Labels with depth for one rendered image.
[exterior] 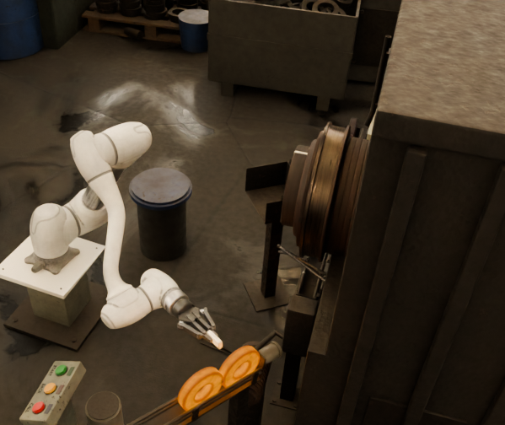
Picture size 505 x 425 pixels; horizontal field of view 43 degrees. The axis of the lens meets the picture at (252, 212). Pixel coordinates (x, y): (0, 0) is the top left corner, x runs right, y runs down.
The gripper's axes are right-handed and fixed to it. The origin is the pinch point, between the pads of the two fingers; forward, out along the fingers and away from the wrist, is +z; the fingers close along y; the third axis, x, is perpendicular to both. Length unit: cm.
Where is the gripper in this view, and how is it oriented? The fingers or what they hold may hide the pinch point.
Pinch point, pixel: (214, 339)
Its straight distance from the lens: 220.1
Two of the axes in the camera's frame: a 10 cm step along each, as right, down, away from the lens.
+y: -7.7, 3.9, -5.1
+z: 6.4, 4.6, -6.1
